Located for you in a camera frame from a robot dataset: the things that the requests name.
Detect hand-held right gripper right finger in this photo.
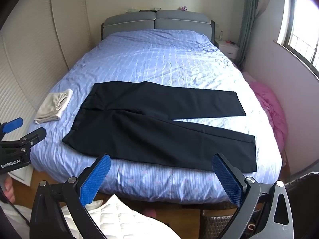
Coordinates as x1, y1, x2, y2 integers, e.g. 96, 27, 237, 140
212, 153, 293, 239

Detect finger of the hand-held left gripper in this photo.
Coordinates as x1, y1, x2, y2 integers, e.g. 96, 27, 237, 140
0, 118, 24, 140
15, 127, 47, 153

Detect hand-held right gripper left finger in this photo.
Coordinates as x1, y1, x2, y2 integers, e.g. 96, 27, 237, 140
30, 154, 111, 239

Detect black pants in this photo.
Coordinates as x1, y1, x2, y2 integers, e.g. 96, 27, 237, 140
62, 81, 257, 172

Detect person's left hand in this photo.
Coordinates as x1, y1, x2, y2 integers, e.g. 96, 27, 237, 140
0, 174, 16, 205

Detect beige folded cloth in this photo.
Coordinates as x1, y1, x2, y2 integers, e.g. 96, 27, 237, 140
34, 89, 73, 124

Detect white quilted cloth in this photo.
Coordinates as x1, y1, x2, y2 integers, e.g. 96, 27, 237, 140
60, 194, 175, 239

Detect dark wicker basket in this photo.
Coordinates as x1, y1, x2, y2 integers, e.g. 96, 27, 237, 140
201, 202, 257, 239

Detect white wardrobe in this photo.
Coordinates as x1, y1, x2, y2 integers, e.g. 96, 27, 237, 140
0, 0, 100, 180

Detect pink blanket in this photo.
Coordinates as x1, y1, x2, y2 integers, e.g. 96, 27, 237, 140
243, 72, 288, 152

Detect dark wicker chair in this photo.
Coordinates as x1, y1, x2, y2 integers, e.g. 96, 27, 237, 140
284, 170, 319, 239

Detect white nightstand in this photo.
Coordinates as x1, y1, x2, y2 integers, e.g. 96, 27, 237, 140
215, 38, 240, 60

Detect blue striped bed sheet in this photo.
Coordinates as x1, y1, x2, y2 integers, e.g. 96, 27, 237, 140
26, 29, 283, 203

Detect window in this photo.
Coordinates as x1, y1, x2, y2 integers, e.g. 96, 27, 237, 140
277, 0, 319, 71

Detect grey-green curtain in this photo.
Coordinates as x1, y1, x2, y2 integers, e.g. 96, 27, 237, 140
237, 0, 263, 68

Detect grey padded headboard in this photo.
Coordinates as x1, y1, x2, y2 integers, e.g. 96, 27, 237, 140
101, 10, 215, 46

